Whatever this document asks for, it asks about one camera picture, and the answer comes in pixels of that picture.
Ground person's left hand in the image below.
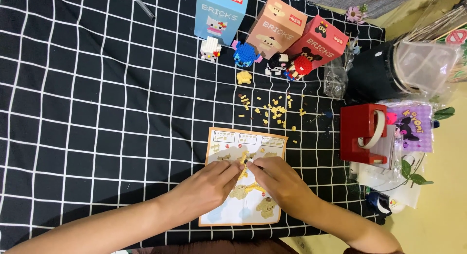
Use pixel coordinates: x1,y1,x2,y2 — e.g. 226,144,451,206
167,159,246,221

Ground person's right hand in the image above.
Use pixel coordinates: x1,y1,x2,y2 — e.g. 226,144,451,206
247,156,319,222

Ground yellow brick assembly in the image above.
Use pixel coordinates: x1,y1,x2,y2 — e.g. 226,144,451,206
238,150,256,180

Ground brick instruction sheet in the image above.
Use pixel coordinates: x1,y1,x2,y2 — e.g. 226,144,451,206
198,127,289,227

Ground scattered yellow bricks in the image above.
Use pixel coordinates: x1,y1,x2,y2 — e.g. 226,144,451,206
237,92,308,144

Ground small yellow brick block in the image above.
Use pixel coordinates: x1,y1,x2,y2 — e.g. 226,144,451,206
236,71,253,85

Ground red tape dispenser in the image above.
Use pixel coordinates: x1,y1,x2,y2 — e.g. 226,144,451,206
340,103,389,165

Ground black white brick figure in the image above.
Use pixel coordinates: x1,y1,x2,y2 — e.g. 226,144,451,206
265,53,290,77

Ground red brick figure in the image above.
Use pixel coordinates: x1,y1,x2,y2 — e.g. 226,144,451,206
284,55,313,82

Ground blue brick figure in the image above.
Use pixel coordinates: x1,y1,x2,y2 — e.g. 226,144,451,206
231,40,263,69

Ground clear plastic bag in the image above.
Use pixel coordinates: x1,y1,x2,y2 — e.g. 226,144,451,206
323,37,360,100

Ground black white plush toy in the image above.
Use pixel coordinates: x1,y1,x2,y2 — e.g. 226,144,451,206
365,190,406,217

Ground white cat brick figure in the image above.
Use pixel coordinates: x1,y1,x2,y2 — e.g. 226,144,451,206
200,36,222,63

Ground red brick box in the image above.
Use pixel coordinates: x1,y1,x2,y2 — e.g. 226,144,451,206
285,15,349,70

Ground tan brick box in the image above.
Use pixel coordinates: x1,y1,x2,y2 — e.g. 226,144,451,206
245,0,308,60

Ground black cylindrical container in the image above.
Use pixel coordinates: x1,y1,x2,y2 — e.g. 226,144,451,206
346,41,413,103

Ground green artificial leaf sprig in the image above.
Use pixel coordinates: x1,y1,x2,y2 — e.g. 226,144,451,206
399,106,457,191

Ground purple cartoon packet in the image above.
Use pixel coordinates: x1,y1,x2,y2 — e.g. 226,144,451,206
387,104,435,153

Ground blue brick box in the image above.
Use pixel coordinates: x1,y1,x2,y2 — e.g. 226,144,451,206
194,0,250,46

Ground black white grid cloth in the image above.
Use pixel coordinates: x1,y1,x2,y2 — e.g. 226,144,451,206
0,0,387,252

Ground pink artificial flower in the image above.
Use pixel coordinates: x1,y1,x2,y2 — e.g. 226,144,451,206
345,4,369,24

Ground grey fabric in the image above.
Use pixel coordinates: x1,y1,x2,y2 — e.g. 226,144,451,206
281,0,424,19

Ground large clear plastic wrap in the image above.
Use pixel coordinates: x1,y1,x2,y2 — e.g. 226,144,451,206
392,39,461,96

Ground clear pen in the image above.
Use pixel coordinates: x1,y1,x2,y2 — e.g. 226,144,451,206
128,0,156,20

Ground bundle of wooden sticks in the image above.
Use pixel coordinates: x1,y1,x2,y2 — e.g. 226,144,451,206
403,5,467,83

